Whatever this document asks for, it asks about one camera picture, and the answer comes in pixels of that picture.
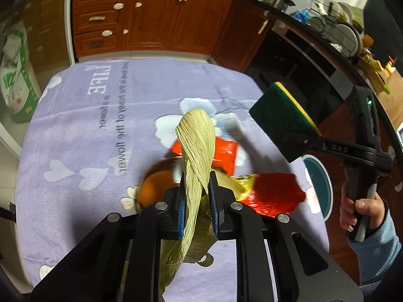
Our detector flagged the green yellow scrub sponge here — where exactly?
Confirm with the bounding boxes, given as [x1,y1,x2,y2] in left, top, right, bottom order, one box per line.
[249,82,321,163]

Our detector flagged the large red crinkled snack bag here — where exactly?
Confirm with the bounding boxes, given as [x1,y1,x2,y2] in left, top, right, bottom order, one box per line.
[216,171,306,217]

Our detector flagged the small orange-red snack packet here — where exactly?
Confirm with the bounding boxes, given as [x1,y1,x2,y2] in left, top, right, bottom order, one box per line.
[171,137,238,176]

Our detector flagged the pale green corn husk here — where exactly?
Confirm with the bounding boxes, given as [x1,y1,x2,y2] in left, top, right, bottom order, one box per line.
[158,108,217,295]

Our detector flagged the blue fleece sleeve forearm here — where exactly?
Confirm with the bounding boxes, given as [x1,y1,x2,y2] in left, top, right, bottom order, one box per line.
[348,208,402,292]

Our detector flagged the teal trash bin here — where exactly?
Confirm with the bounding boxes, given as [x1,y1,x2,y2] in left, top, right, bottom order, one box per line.
[302,155,333,221]

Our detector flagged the wooden kitchen cabinets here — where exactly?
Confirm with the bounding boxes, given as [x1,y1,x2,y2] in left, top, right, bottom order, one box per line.
[72,0,276,72]

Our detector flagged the person's right hand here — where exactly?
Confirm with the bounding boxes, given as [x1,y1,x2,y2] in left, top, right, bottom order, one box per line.
[340,182,385,232]

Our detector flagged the black built-in oven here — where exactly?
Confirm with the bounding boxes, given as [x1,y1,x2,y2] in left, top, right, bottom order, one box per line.
[245,20,352,124]

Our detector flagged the brown coconut shell bowl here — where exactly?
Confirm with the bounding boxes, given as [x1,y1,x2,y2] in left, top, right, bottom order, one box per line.
[134,156,182,213]

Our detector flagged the yellow items on counter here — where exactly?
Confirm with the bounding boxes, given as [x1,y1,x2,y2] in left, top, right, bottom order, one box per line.
[357,34,396,95]

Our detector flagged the dish rack with plates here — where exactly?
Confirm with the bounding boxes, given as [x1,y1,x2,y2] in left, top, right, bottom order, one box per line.
[307,0,364,58]

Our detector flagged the lavender floral tablecloth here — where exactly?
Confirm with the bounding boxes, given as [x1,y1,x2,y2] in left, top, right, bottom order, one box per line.
[16,59,329,301]

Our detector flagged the green white rice bag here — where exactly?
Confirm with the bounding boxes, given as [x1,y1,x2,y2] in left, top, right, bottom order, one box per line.
[1,21,41,123]

